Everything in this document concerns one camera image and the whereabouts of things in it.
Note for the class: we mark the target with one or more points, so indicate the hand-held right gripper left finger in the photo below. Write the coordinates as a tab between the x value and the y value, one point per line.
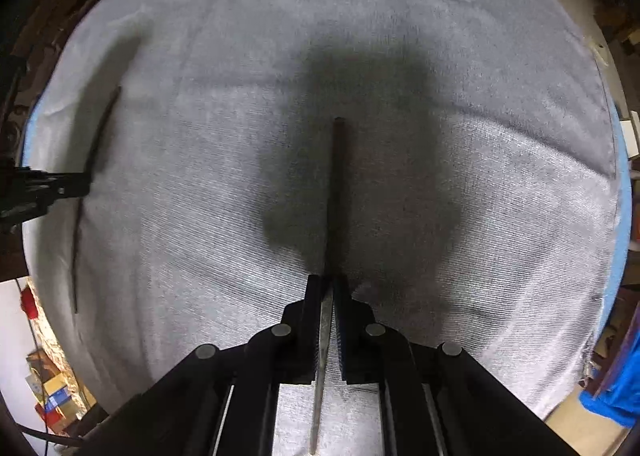
302	331

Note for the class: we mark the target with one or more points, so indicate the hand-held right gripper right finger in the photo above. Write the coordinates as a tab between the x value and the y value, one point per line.
350	331

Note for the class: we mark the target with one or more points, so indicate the light blue bed sheet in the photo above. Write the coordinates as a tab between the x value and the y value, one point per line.
622	216

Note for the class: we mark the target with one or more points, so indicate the dark wooden chopstick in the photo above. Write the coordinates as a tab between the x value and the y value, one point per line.
92	155
337	196

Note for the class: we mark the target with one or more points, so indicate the red soft item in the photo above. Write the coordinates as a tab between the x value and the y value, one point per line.
28	304

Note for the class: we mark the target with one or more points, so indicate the dark carved wooden headboard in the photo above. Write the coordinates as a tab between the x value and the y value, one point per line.
45	25

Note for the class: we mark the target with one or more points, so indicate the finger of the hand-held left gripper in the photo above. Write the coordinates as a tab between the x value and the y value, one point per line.
65	185

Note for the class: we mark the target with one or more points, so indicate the stack of colourful boxes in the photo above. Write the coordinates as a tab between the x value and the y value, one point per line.
52	393

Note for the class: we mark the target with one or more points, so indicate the grey towel cloth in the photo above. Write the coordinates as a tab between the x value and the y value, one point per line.
400	135

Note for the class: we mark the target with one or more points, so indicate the bright blue cloth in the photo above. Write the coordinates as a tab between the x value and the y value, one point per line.
617	396

